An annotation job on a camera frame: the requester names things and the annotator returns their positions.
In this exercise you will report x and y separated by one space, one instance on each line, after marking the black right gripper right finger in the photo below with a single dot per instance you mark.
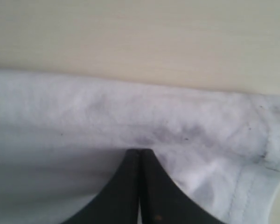
161 201

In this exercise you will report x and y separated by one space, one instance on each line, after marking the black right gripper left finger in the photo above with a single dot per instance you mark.
118 201

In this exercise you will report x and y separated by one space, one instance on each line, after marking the white t-shirt with red lettering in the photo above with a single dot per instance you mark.
62 137

